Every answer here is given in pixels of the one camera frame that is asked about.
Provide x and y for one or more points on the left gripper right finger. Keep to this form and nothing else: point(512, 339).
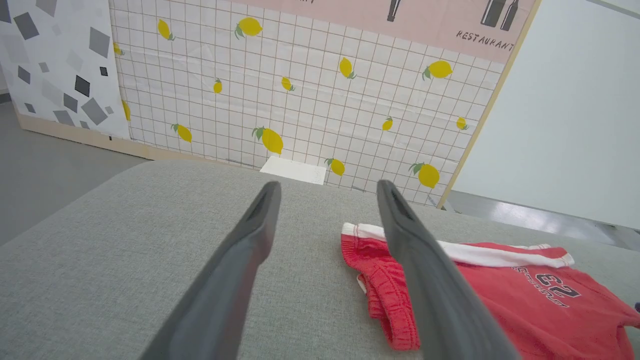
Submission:
point(435, 300)

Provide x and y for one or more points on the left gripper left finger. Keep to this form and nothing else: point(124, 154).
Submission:
point(225, 290)

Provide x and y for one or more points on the red white-trimmed shirt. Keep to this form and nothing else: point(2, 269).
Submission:
point(550, 320)

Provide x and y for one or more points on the grey fabric sofa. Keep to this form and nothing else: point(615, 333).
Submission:
point(125, 250)

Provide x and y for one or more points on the white box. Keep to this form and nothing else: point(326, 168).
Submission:
point(295, 170)

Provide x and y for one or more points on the lemon print partition panel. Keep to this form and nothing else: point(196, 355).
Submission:
point(320, 100)

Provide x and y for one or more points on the grey terrazzo print panel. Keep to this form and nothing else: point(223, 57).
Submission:
point(60, 65)

